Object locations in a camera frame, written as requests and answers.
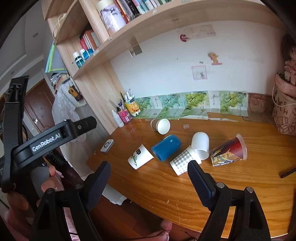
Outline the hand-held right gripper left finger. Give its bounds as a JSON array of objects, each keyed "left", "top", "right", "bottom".
[{"left": 29, "top": 161, "right": 112, "bottom": 241}]

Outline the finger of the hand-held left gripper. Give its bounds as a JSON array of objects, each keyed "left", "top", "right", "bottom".
[{"left": 63, "top": 116, "right": 97, "bottom": 140}]

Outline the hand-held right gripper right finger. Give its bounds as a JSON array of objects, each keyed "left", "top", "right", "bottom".
[{"left": 187, "top": 160, "right": 271, "bottom": 241}]

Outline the grey checkered paper cup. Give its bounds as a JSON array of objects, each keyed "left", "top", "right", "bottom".
[{"left": 170, "top": 146, "right": 202, "bottom": 176}]

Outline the plain white paper cup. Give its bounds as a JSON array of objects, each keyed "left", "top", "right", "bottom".
[{"left": 191, "top": 132, "right": 210, "bottom": 160}]

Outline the red patterned plastic cup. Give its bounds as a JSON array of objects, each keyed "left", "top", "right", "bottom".
[{"left": 209, "top": 133, "right": 248, "bottom": 167}]

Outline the white leaf print paper cup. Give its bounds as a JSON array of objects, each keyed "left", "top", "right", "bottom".
[{"left": 128, "top": 144, "right": 154, "bottom": 170}]

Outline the blue plastic cup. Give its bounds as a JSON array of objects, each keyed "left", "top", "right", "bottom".
[{"left": 151, "top": 134, "right": 181, "bottom": 162}]

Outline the brown paper cup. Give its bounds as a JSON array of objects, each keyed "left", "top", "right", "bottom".
[{"left": 150, "top": 118, "right": 171, "bottom": 135}]

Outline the person's left forearm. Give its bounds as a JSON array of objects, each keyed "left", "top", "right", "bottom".
[{"left": 0, "top": 203, "right": 31, "bottom": 241}]

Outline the person's left hand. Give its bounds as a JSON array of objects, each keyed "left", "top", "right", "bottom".
[{"left": 7, "top": 165, "right": 63, "bottom": 212}]

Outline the white hanging garment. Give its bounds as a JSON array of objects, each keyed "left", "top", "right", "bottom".
[{"left": 52, "top": 74, "right": 99, "bottom": 178}]

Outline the small white flat device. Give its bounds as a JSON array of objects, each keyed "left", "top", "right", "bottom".
[{"left": 100, "top": 139, "right": 115, "bottom": 153}]

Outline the white spray bottle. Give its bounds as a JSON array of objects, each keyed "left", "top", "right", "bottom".
[{"left": 111, "top": 109, "right": 125, "bottom": 128}]

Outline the brown wooden door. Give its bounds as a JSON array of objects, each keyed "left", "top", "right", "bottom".
[{"left": 23, "top": 80, "right": 59, "bottom": 140}]

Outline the pink pen holder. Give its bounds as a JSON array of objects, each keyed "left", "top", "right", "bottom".
[{"left": 117, "top": 99, "right": 132, "bottom": 123}]

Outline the wooden bookshelf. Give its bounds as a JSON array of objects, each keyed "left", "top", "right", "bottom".
[{"left": 42, "top": 0, "right": 287, "bottom": 138}]

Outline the orange juice carton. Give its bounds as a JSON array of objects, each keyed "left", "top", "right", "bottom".
[{"left": 124, "top": 88, "right": 141, "bottom": 117}]

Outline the teal bottle white cap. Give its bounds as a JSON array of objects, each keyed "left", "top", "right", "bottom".
[
  {"left": 73, "top": 52, "right": 85, "bottom": 68},
  {"left": 80, "top": 48, "right": 95, "bottom": 62}
]

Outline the green blue folder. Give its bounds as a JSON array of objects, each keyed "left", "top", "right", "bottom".
[{"left": 45, "top": 42, "right": 65, "bottom": 74}]

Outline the grape print carton panel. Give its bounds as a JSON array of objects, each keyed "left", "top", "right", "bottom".
[{"left": 133, "top": 91, "right": 249, "bottom": 120}]

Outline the red book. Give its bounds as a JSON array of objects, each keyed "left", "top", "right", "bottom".
[{"left": 80, "top": 30, "right": 97, "bottom": 50}]

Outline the black pen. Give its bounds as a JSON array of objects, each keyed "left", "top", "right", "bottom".
[{"left": 280, "top": 168, "right": 296, "bottom": 179}]

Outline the grey book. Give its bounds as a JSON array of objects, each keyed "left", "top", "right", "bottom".
[{"left": 91, "top": 31, "right": 101, "bottom": 47}]

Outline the white purple canister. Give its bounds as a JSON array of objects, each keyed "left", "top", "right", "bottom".
[{"left": 96, "top": 0, "right": 127, "bottom": 33}]

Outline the patterned tote bag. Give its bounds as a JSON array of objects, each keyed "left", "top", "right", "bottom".
[{"left": 271, "top": 73, "right": 296, "bottom": 136}]

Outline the row of books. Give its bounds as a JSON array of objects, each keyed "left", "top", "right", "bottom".
[{"left": 113, "top": 0, "right": 177, "bottom": 24}]

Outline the brown haired doll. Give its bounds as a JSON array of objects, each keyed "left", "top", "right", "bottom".
[{"left": 279, "top": 34, "right": 296, "bottom": 82}]

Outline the pink framed wall sticker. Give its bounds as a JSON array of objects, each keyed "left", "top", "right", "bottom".
[{"left": 191, "top": 65, "right": 208, "bottom": 80}]

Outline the yellow duck wall sticker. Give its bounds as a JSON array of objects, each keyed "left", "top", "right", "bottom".
[{"left": 208, "top": 52, "right": 223, "bottom": 65}]

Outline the paper wall note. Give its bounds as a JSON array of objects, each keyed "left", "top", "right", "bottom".
[{"left": 178, "top": 24, "right": 217, "bottom": 39}]

